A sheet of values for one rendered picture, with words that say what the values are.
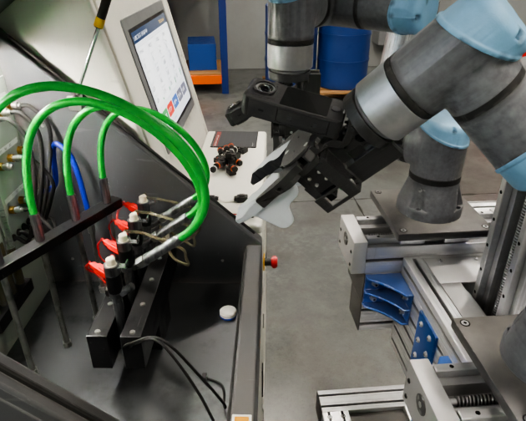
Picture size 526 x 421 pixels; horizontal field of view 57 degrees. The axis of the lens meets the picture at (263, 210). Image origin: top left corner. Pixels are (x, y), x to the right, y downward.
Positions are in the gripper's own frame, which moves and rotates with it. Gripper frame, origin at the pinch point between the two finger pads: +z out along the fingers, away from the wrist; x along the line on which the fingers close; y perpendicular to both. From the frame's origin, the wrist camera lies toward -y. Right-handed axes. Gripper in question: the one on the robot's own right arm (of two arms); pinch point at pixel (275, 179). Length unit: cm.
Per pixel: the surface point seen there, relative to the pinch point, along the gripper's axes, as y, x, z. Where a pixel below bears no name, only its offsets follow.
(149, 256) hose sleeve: -21.6, -12.9, 9.0
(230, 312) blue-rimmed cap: -10.0, 5.7, 37.1
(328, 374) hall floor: 24, 66, 122
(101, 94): -25.5, -12.7, -19.1
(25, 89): -36.5, -12.7, -19.8
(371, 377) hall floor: 41, 65, 122
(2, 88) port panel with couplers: -57, 17, -12
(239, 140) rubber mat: -13, 82, 23
